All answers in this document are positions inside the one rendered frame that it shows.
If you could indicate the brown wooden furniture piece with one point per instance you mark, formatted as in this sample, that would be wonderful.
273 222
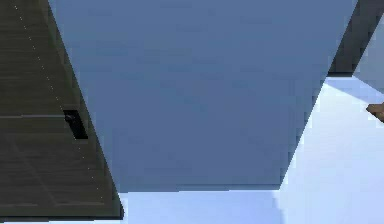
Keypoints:
377 111

